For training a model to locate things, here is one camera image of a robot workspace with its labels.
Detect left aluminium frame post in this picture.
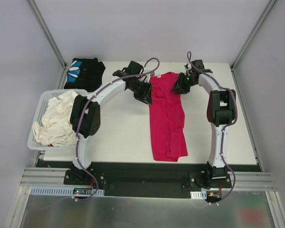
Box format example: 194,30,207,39
26,0,67,70

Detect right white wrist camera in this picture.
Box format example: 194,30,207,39
184,62,191,71

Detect white plastic laundry basket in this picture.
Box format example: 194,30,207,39
28,89,88,151

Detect pink t shirt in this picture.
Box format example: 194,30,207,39
149,72,188,162

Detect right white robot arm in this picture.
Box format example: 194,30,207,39
171,60,238,188

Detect right aluminium frame post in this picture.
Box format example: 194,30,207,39
229,0,279,72

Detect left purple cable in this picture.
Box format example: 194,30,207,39
72,57,161,202

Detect white cable duct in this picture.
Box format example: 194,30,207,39
30,187,105,197
190,191,207,200

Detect aluminium frame post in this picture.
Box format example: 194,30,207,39
26,0,67,70
229,0,279,72

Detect left white cable duct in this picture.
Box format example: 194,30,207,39
30,187,105,197

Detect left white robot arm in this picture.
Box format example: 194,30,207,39
65,61,154,185

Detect cream t shirt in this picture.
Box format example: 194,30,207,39
32,90,78,147

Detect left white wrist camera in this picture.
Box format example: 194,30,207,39
141,69,155,82

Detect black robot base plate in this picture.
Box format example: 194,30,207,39
64,162,231,199

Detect right white cable duct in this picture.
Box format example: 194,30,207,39
190,191,207,200

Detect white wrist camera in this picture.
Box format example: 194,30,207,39
141,69,155,82
184,62,191,71

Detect black folded t shirt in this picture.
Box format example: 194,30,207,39
64,57,105,92

